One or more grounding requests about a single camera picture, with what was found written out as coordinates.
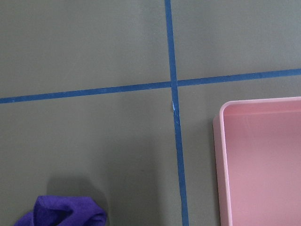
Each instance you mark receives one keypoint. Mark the purple cloth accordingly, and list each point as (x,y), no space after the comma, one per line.
(51,210)

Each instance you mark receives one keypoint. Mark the pink plastic bin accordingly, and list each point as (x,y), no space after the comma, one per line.
(257,147)

